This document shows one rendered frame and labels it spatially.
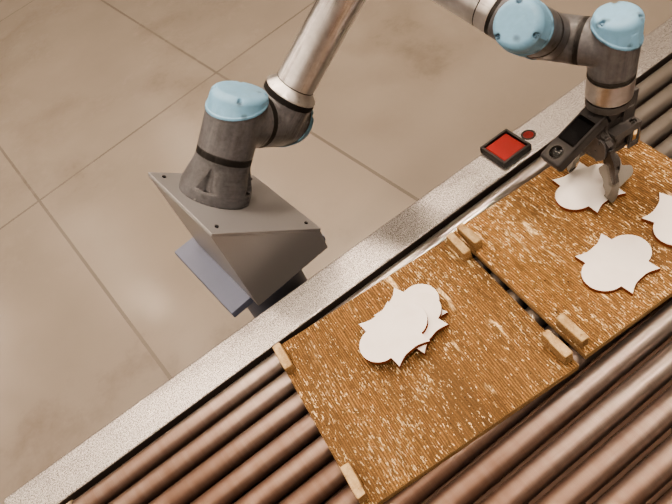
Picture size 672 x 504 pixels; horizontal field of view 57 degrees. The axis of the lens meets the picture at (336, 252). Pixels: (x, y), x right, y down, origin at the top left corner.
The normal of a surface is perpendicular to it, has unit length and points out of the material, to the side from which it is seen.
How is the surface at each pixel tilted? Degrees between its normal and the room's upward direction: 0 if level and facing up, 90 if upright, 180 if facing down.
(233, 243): 90
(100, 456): 0
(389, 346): 0
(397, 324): 0
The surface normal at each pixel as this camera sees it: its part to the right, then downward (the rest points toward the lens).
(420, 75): -0.27, -0.59
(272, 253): 0.62, 0.50
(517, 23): -0.55, 0.18
